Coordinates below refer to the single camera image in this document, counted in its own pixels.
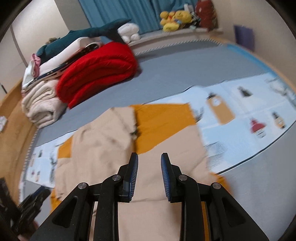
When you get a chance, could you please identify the beige and mustard hooded jacket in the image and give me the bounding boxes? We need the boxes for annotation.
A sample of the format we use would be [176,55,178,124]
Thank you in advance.
[50,103,232,241]

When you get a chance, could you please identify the patterned folded bedding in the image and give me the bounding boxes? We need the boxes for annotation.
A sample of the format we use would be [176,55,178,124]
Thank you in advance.
[24,42,102,92]

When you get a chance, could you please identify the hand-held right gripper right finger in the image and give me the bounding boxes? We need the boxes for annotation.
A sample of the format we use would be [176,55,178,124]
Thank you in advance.
[161,152,270,241]

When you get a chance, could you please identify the window ledge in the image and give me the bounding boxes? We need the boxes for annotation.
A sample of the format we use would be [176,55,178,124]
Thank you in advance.
[127,27,224,56]

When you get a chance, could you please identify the purple bag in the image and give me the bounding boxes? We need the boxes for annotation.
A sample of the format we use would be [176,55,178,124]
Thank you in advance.
[233,24,255,51]

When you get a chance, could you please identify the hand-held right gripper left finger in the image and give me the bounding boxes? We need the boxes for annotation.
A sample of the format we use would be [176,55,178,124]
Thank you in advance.
[30,152,139,241]

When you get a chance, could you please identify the white pillow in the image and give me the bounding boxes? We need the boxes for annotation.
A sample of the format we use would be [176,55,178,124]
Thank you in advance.
[39,37,102,73]

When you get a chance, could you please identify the white plush toy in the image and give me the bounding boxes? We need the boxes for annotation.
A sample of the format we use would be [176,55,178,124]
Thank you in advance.
[117,23,141,43]

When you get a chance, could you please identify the white wardrobe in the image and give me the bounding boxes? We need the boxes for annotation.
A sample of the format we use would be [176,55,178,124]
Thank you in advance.
[0,14,70,100]

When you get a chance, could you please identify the bed with grey sheet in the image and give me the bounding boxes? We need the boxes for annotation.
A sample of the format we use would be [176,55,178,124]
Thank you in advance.
[18,37,296,241]

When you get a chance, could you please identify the striped plush toy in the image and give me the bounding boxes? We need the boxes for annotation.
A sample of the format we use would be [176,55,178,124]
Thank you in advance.
[189,5,200,30]

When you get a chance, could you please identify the red folded blanket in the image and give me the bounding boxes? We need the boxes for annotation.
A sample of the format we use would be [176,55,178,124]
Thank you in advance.
[55,42,139,109]

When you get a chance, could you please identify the cream folded blanket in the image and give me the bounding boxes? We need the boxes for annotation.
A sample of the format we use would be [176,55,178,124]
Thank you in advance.
[21,80,67,129]

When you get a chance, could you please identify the blue curtain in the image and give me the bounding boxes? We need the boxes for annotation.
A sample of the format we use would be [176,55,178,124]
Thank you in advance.
[79,0,199,35]

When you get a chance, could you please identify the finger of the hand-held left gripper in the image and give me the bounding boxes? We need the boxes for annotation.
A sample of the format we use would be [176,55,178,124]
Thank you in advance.
[18,186,51,215]

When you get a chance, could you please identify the dark red plush cushion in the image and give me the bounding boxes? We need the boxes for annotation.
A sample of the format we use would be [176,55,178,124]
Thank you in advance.
[195,0,218,31]

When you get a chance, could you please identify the yellow plush toy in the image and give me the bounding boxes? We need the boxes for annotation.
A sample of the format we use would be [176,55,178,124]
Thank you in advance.
[174,10,193,29]
[160,11,179,32]

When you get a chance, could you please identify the wooden headboard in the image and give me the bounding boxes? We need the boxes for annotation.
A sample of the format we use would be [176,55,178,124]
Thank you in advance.
[0,81,40,204]

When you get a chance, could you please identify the light blue printed sheet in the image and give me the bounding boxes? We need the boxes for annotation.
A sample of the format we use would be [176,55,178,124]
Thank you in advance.
[20,72,296,187]

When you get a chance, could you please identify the teal shark plush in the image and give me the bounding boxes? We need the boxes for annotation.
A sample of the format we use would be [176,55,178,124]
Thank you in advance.
[37,19,132,64]

